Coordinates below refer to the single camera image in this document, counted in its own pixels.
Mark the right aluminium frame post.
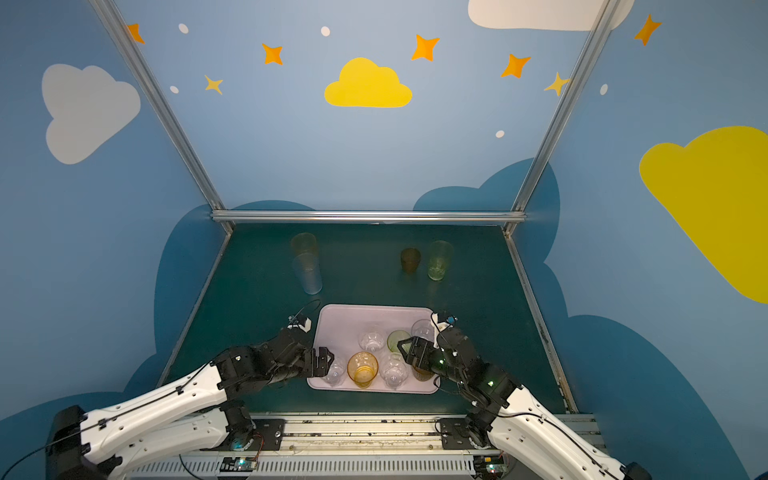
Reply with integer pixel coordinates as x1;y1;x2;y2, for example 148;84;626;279
503;0;623;240

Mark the right controller board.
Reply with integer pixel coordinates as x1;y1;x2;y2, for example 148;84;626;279
472;456;509;480

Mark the tall green glass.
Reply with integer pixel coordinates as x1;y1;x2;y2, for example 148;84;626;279
427;240;454;281

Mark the aluminium mounting rail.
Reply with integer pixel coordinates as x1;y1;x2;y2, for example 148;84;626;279
122;415;603;479

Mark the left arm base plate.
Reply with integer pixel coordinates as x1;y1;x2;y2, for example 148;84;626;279
231;418;286;452

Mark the controller board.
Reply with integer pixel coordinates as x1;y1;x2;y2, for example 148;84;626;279
472;456;509;480
219;456;258;476

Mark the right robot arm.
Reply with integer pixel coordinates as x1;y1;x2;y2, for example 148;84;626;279
398;325;651;479

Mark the tall blue frosted glass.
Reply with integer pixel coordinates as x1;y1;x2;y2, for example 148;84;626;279
292;253;323;295

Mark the lilac plastic tray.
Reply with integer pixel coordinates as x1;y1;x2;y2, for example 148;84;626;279
307;304;440;395

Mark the dark amber dimpled glass front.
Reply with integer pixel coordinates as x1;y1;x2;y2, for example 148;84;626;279
412;367;434;382

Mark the aluminium frame post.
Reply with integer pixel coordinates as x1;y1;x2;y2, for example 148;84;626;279
89;0;225;213
503;0;623;240

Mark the back horizontal aluminium frame bar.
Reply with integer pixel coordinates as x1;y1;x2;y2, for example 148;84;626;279
211;210;526;224

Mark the small green glass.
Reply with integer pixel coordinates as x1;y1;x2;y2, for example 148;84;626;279
387;330;411;353

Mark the tall amber glass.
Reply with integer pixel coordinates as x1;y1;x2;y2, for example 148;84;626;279
290;232;319;257

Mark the clear faceted glass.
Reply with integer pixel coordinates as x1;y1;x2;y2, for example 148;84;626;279
379;352;410;390
410;318;436;342

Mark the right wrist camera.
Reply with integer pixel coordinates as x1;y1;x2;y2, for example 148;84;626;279
431;311;457;332

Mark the short orange glass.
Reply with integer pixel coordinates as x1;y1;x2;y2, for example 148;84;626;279
347;351;379;389

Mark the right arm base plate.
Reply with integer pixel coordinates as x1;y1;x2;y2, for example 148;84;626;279
436;417;488;450

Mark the left controller board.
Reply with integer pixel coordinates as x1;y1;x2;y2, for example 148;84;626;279
219;456;258;476

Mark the dark amber dimpled glass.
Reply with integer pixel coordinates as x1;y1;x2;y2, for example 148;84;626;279
400;247;422;274
412;367;434;382

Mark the left aluminium frame post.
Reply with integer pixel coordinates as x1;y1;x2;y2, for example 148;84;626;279
89;0;225;213

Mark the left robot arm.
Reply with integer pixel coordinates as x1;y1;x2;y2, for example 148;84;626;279
44;325;334;479

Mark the dark amber dimpled glass back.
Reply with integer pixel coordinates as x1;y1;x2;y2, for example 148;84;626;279
400;247;422;274

